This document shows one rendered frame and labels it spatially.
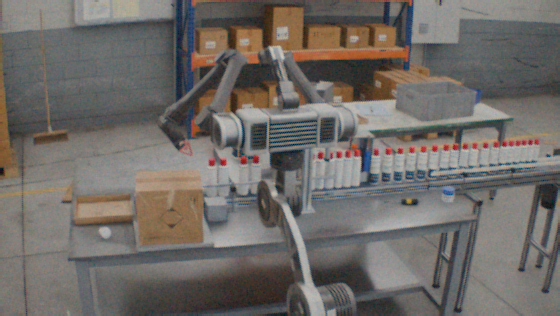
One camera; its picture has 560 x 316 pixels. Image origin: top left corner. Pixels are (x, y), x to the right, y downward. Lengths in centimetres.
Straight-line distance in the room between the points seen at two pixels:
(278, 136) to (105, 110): 522
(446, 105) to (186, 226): 295
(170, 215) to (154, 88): 483
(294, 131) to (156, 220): 78
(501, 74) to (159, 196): 784
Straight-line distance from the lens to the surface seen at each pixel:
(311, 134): 253
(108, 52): 740
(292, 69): 294
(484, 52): 971
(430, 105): 514
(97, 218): 318
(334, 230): 311
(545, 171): 418
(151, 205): 282
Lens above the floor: 221
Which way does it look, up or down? 20 degrees down
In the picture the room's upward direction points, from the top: 2 degrees clockwise
